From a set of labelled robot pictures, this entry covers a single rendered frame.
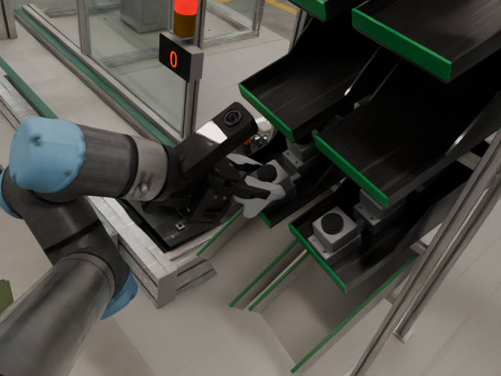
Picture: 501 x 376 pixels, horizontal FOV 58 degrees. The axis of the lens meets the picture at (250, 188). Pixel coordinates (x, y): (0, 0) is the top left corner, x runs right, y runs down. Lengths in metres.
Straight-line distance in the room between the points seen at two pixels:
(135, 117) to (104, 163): 0.87
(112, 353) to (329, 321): 0.41
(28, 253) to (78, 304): 0.67
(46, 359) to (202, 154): 0.29
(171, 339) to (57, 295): 0.53
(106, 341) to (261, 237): 0.36
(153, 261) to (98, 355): 0.20
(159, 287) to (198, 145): 0.43
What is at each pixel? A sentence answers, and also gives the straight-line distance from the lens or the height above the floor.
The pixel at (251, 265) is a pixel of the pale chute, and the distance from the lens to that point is 0.84.
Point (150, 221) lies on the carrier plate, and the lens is 0.99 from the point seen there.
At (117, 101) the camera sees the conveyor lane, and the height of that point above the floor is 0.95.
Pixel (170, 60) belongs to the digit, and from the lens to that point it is 1.11.
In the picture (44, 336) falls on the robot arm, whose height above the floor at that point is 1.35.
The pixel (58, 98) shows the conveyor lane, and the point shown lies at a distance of 1.50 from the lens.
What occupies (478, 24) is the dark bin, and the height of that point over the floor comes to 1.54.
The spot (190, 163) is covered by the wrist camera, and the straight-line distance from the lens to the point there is 0.55.
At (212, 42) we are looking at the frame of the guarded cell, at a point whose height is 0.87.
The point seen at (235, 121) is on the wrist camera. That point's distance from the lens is 0.55.
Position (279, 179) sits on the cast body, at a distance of 0.66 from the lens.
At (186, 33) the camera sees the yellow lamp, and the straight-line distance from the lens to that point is 1.07.
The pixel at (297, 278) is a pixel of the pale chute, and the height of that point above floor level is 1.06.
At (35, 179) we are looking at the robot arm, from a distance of 0.48.
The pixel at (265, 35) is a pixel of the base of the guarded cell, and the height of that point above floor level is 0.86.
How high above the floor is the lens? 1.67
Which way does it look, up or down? 40 degrees down
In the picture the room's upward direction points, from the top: 12 degrees clockwise
